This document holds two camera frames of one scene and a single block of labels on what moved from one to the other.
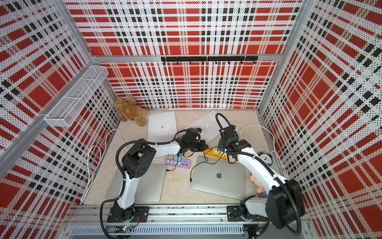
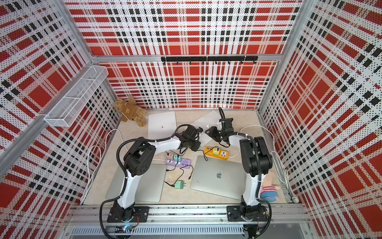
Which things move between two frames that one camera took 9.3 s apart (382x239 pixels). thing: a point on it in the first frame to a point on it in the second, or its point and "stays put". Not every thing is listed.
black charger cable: [204, 162] to [182, 169]
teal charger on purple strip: [175, 158] stays put
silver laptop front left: [150, 186] stays put
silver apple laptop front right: [218, 177] stays put
